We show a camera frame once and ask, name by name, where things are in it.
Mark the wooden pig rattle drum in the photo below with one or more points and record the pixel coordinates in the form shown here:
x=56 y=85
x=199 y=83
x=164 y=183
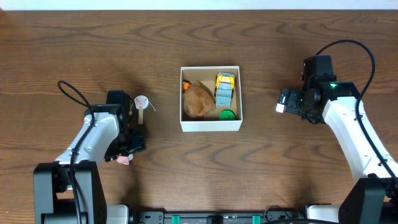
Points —
x=140 y=103

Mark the pink pig figurine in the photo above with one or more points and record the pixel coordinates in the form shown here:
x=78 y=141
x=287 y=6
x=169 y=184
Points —
x=126 y=160

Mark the white cardboard box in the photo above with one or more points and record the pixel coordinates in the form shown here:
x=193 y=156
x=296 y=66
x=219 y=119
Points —
x=206 y=76

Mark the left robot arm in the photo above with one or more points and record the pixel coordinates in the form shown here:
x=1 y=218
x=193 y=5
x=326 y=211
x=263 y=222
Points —
x=69 y=189

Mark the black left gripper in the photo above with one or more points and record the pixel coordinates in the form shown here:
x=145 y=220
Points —
x=131 y=147

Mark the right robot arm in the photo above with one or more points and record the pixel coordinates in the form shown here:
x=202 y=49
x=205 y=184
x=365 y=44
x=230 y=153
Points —
x=373 y=199

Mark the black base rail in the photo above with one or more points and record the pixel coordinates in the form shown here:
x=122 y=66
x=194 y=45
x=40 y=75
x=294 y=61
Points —
x=274 y=214

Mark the green round disc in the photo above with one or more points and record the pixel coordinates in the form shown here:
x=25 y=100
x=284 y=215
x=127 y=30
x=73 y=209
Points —
x=227 y=115

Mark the brown plush toy with carrot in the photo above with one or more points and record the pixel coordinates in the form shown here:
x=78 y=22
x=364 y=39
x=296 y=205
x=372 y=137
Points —
x=197 y=102

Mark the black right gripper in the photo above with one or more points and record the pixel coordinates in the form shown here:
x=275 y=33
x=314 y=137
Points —
x=291 y=106

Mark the yellow grey toy truck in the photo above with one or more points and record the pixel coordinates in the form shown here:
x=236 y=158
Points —
x=225 y=84

